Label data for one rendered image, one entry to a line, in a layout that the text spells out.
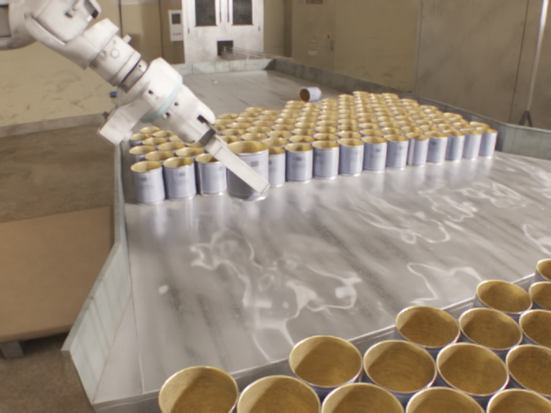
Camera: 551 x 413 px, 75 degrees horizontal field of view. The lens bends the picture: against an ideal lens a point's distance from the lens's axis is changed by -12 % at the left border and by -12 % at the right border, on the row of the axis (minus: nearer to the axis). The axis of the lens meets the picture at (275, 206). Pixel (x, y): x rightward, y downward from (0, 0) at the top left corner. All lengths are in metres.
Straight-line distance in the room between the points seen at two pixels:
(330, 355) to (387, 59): 8.04
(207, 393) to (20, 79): 6.71
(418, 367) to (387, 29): 8.01
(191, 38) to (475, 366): 5.16
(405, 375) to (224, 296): 0.29
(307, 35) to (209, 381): 6.78
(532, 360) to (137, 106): 0.56
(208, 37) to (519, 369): 5.20
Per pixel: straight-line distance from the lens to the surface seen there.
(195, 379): 0.40
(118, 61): 0.57
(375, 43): 8.16
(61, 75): 6.86
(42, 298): 2.42
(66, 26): 0.57
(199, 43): 5.40
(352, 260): 0.69
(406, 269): 0.69
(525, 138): 1.45
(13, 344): 2.26
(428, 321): 0.48
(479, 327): 0.51
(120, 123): 0.59
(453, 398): 0.39
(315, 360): 0.44
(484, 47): 3.58
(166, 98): 0.57
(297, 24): 6.95
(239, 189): 0.64
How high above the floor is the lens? 1.45
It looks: 26 degrees down
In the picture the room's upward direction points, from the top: straight up
